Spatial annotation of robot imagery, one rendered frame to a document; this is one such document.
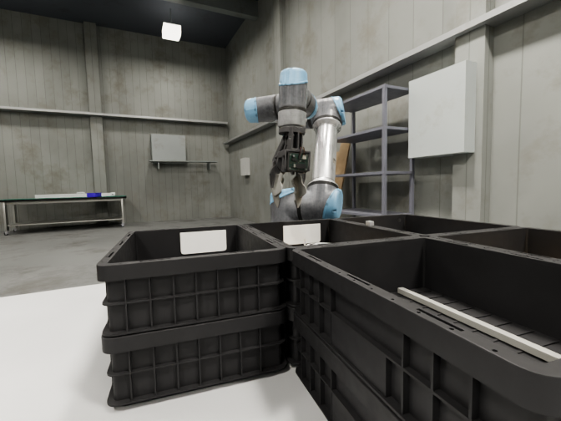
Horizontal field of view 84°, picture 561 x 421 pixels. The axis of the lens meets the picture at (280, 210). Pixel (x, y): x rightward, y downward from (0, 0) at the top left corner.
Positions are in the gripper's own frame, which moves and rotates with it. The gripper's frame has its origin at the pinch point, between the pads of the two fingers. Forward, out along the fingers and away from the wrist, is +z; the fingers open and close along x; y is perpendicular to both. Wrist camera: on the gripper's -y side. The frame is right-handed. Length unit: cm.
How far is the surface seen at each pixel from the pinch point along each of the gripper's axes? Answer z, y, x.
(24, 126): -165, -948, -410
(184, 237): 10.3, -7.2, -26.8
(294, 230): 8.7, -7.3, 5.5
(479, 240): 6.2, 32.4, 32.8
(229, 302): 16.3, 29.9, -20.7
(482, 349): 8, 67, -11
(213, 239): 10.9, -7.2, -19.1
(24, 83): -280, -948, -409
